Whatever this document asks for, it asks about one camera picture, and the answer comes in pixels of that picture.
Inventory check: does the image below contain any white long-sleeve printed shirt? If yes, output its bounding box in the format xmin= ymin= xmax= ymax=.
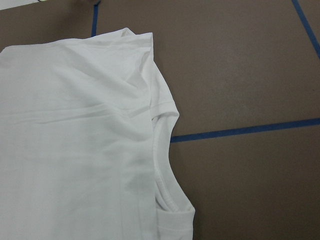
xmin=0 ymin=28 xmax=195 ymax=240

